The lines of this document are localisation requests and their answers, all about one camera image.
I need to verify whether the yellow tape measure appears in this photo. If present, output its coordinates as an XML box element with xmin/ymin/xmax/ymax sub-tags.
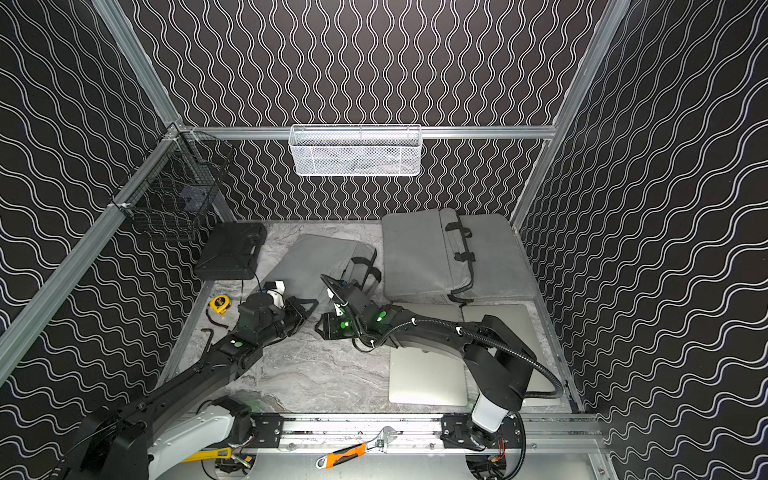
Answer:
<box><xmin>209</xmin><ymin>295</ymin><xmax>232</xmax><ymax>315</ymax></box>

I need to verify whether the orange adjustable wrench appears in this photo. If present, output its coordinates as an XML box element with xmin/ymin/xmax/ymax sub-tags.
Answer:
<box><xmin>315</xmin><ymin>426</ymin><xmax>399</xmax><ymax>470</ymax></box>

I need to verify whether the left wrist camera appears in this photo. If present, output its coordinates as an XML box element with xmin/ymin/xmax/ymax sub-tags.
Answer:
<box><xmin>262</xmin><ymin>288</ymin><xmax>285</xmax><ymax>309</ymax></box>

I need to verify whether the black hex key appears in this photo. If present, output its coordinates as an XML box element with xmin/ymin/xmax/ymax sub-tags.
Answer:
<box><xmin>200</xmin><ymin>328</ymin><xmax>214</xmax><ymax>355</ymax></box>

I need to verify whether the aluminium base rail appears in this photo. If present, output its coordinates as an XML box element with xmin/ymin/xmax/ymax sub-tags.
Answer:
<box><xmin>234</xmin><ymin>413</ymin><xmax>602</xmax><ymax>455</ymax></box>

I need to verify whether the silver laptop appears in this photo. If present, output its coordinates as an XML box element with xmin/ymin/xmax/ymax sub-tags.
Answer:
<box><xmin>462</xmin><ymin>303</ymin><xmax>562</xmax><ymax>412</ymax></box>
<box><xmin>388</xmin><ymin>347</ymin><xmax>468</xmax><ymax>407</ymax></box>

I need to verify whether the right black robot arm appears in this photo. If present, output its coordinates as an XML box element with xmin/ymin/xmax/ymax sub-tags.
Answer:
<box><xmin>315</xmin><ymin>276</ymin><xmax>564</xmax><ymax>452</ymax></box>

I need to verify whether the black wire basket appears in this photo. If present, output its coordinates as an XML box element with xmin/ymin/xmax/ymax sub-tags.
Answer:
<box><xmin>115</xmin><ymin>124</ymin><xmax>234</xmax><ymax>242</ymax></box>

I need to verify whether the grey laptop bag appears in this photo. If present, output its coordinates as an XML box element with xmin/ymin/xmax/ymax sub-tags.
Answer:
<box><xmin>262</xmin><ymin>234</ymin><xmax>382</xmax><ymax>310</ymax></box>
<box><xmin>454</xmin><ymin>214</ymin><xmax>538</xmax><ymax>304</ymax></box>
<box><xmin>382</xmin><ymin>208</ymin><xmax>475</xmax><ymax>304</ymax></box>

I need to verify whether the yellow pipe wrench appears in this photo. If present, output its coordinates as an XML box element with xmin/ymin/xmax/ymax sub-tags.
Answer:
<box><xmin>182</xmin><ymin>447</ymin><xmax>233</xmax><ymax>463</ymax></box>

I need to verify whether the white wire mesh basket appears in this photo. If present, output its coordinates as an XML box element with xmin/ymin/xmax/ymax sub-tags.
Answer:
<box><xmin>288</xmin><ymin>124</ymin><xmax>424</xmax><ymax>177</ymax></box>

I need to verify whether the black plastic tool case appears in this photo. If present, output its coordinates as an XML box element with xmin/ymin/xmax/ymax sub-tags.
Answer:
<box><xmin>194</xmin><ymin>223</ymin><xmax>267</xmax><ymax>281</ymax></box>

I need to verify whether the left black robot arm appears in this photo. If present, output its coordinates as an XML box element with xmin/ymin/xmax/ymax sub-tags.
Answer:
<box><xmin>48</xmin><ymin>291</ymin><xmax>319</xmax><ymax>479</ymax></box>

